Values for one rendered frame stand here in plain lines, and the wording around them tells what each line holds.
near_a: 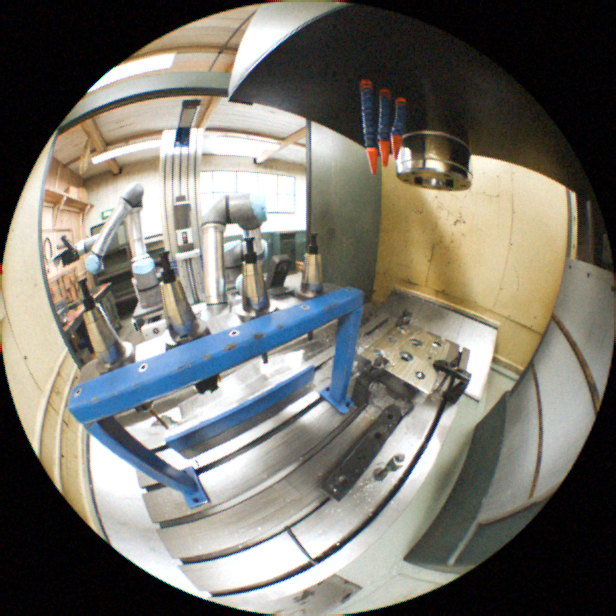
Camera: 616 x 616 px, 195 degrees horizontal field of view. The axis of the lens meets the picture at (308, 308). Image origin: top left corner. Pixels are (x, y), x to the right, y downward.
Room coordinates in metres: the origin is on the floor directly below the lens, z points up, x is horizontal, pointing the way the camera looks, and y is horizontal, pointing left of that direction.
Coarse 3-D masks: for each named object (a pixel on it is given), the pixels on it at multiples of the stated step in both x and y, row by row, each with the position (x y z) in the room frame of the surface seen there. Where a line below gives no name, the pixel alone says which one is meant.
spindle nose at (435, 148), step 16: (416, 112) 0.28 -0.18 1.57; (432, 112) 0.26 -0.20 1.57; (416, 128) 0.28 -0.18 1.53; (432, 128) 0.26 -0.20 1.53; (448, 128) 0.25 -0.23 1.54; (464, 128) 0.25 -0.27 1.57; (416, 144) 0.28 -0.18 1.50; (432, 144) 0.26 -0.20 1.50; (448, 144) 0.25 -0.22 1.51; (464, 144) 0.25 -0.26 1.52; (400, 160) 0.32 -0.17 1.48; (416, 160) 0.29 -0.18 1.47; (432, 160) 0.27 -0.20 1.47; (448, 160) 0.25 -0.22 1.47; (464, 160) 0.25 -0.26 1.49; (400, 176) 0.35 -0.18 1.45; (416, 176) 0.33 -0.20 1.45; (432, 176) 0.30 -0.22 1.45; (448, 176) 0.27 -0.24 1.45; (464, 176) 0.25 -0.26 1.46
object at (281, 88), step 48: (288, 0) 0.15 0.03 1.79; (240, 48) 0.25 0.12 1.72; (288, 48) 0.17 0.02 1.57; (336, 48) 0.17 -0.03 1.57; (384, 48) 0.15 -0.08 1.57; (432, 48) 0.12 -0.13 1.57; (240, 96) 0.27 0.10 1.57; (288, 96) 0.29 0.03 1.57; (336, 96) 0.29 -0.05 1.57; (432, 96) 0.22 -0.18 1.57; (480, 96) 0.15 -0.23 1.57; (528, 96) 0.07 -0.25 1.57; (480, 144) 0.28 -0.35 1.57; (528, 144) 0.16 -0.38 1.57; (576, 192) 0.10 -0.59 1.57
